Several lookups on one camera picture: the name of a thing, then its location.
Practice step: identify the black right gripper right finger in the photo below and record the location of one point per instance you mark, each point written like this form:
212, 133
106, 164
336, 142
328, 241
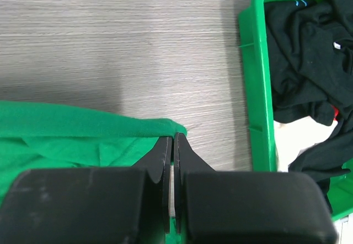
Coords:
245, 207

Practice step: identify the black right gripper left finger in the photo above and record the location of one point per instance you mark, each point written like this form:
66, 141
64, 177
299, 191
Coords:
91, 205

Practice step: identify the green plastic bin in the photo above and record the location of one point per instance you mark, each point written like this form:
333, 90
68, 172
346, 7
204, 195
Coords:
257, 85

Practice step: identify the green t shirt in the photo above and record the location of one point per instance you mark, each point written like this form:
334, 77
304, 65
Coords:
47, 136

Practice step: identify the white t shirt in bin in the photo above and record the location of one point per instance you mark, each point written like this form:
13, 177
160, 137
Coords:
292, 139

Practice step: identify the black t shirt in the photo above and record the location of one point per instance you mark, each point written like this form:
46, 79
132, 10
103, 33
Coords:
310, 60

